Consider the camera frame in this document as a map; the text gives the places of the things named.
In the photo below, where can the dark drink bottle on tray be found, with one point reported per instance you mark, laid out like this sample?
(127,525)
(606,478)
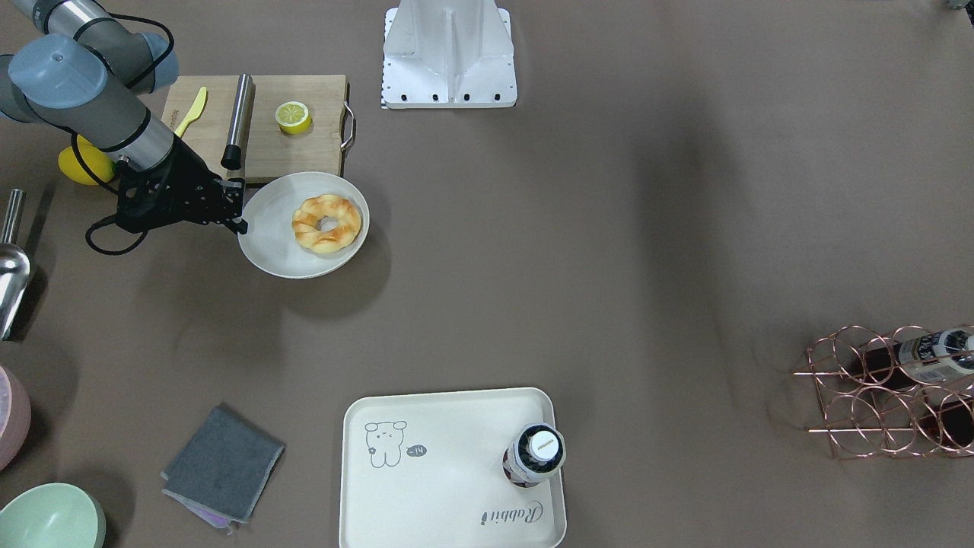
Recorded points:
(534,456)

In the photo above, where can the twisted glazed donut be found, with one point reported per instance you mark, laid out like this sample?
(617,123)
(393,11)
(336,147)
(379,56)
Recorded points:
(326,223)

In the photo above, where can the white round plate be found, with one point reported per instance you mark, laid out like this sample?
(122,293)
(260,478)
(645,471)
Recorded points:
(270,242)

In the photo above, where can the grey folded cloth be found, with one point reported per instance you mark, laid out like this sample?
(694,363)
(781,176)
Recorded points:
(222,471)

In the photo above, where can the rose gold wire rack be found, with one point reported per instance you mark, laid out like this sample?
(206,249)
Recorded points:
(861,420)

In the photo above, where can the half lemon slice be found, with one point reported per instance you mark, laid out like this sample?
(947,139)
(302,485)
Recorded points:
(293,117)

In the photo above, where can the steel scoop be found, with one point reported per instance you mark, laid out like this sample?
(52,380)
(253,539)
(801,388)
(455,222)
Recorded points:
(15,264)

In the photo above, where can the light green bowl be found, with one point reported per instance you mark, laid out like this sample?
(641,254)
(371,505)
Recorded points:
(53,515)

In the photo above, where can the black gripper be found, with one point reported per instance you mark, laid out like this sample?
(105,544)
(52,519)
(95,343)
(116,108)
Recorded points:
(185,170)

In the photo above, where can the bamboo cutting board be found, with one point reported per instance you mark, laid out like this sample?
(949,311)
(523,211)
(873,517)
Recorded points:
(270,153)

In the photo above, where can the yellow plastic knife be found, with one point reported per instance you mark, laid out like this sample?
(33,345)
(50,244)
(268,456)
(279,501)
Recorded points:
(193,113)

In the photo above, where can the bottle in rack upper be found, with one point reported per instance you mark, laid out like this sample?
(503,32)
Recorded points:
(940,357)

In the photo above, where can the cream rabbit tray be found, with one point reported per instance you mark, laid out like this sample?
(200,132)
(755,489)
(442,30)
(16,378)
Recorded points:
(425,470)

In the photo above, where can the steel cylinder black tip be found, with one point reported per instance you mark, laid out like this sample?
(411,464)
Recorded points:
(241,114)

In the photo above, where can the pink bowl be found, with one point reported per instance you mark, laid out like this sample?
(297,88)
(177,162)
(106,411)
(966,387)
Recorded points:
(15,416)

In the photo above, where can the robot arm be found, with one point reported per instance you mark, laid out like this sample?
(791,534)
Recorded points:
(86,74)

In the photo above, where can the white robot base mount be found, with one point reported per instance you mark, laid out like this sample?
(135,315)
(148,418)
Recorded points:
(448,55)

